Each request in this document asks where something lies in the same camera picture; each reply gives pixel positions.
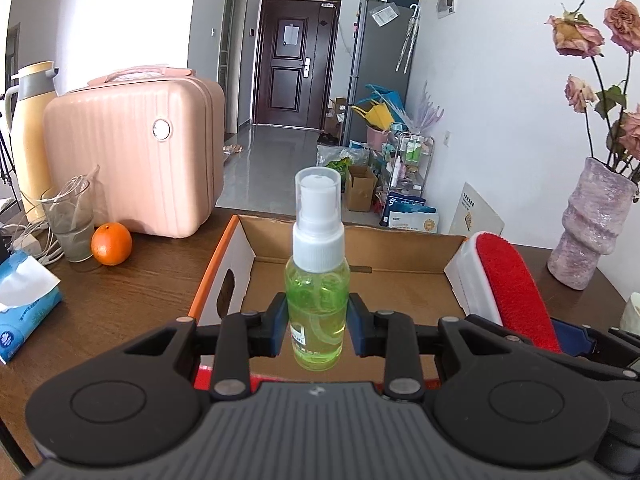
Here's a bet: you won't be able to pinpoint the clear plastic document bag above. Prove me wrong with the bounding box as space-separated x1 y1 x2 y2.
370 2 402 29

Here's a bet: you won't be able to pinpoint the white leaning board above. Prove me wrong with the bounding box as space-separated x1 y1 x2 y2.
448 182 505 239

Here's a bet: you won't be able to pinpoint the pink bucket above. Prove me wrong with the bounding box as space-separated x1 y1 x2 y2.
366 125 392 152

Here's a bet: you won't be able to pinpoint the orange-sided cardboard box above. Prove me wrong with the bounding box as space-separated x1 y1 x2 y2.
189 214 501 393

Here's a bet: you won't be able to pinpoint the black tripod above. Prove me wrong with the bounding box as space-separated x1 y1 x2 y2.
0 85 22 202

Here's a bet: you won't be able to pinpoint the grey refrigerator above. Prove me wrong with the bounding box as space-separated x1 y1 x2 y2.
345 0 422 147

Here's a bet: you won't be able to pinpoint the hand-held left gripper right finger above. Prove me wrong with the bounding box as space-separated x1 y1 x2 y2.
348 293 518 402

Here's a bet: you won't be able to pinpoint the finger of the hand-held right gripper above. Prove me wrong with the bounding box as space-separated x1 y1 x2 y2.
554 321 640 368
467 316 640 386

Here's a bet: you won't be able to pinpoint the dark brown entrance door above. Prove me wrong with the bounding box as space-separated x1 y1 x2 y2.
252 0 342 133

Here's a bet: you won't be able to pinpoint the blue and white carton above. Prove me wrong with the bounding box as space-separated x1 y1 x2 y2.
380 191 440 234

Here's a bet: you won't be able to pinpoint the dried pink roses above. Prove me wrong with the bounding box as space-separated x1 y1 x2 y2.
545 0 640 184

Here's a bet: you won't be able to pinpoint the blue and yellow hangers pile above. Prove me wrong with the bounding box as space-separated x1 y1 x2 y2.
351 83 407 132

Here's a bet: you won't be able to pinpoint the orange fruit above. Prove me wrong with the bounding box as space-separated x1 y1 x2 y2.
90 222 133 267

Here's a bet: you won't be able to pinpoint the cardboard boxes by door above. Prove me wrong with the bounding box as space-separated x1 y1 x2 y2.
324 97 349 134

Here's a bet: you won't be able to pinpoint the small open cardboard box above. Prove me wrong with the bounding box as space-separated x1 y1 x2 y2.
346 165 380 213

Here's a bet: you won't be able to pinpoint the grey side door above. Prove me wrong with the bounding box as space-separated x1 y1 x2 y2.
219 0 250 137

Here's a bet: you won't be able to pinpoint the purple hangers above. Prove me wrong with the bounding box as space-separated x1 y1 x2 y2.
405 81 446 134

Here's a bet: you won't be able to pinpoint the metal wire rack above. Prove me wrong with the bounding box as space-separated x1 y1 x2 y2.
382 130 435 202

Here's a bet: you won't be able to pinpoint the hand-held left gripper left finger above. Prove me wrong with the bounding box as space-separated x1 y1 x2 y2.
122 293 292 402

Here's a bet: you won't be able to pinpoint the pink hard-shell suitcase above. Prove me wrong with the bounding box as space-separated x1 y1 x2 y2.
42 64 226 239

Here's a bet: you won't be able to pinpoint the green printed bag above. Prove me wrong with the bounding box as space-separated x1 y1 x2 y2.
317 144 369 182

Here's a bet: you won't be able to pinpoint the pink textured vase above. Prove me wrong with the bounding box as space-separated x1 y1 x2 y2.
547 157 639 291

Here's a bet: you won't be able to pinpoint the white folded umbrella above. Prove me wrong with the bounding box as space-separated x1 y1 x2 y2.
396 3 421 74

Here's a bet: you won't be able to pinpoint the cream thermos jug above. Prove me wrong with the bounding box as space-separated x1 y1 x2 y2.
10 61 62 223

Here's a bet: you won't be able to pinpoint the red lint brush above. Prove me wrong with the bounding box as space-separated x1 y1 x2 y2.
457 231 563 354

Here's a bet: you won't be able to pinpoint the clear drinking glass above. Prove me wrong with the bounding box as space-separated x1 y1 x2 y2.
41 175 96 263

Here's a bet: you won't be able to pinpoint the blue tissue pack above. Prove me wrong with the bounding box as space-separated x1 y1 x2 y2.
0 249 64 364

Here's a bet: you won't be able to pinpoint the white cables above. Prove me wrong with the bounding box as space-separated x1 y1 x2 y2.
0 220 65 267

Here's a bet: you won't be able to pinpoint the green spray bottle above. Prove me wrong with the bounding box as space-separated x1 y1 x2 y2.
285 166 349 372

